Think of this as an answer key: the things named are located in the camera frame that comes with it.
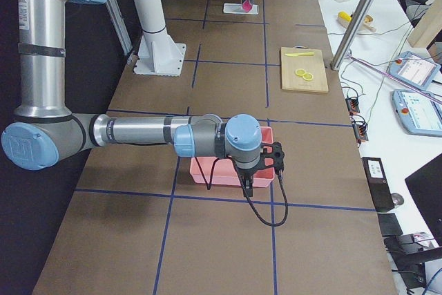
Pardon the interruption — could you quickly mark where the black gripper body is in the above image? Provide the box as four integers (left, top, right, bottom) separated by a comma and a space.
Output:
236, 168, 255, 180

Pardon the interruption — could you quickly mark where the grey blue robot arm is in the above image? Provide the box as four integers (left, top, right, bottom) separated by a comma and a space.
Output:
1, 0, 188, 208

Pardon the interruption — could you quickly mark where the pink plastic bin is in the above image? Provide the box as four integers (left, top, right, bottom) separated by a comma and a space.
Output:
189, 126, 276, 189

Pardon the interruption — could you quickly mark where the white tray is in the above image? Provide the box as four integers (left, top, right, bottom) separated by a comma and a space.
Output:
223, 3, 259, 15

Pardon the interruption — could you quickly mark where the yellow plastic knife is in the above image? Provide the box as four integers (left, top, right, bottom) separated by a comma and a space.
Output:
284, 51, 315, 57

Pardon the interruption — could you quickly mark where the bamboo cutting board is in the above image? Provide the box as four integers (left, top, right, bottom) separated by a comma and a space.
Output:
280, 47, 329, 93

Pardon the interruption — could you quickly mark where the lemon slice near board edge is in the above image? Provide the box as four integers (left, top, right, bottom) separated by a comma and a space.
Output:
295, 68, 307, 77

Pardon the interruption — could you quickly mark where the lemon slice near board centre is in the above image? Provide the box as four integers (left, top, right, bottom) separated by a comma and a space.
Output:
301, 72, 314, 82

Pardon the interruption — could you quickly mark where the black power adapter box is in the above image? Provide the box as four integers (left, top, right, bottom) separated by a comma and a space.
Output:
361, 157, 394, 213

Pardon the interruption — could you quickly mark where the orange black circuit board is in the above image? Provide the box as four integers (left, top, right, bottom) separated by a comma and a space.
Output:
345, 96, 360, 115

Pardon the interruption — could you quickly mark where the black monitor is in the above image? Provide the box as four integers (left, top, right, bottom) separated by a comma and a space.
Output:
405, 156, 441, 244

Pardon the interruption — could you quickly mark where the far blue teach pendant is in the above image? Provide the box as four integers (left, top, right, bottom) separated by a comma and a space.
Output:
388, 51, 441, 91

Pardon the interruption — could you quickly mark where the blue teach pendant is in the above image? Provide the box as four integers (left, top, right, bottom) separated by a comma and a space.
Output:
388, 51, 441, 91
392, 89, 441, 137

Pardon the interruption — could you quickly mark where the light wooden box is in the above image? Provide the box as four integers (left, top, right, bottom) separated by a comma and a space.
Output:
408, 0, 441, 48

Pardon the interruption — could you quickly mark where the near blue teach pendant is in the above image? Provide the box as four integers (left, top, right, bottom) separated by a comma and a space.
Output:
392, 89, 441, 137

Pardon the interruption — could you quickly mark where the aluminium frame post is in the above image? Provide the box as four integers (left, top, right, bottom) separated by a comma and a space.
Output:
330, 0, 373, 70

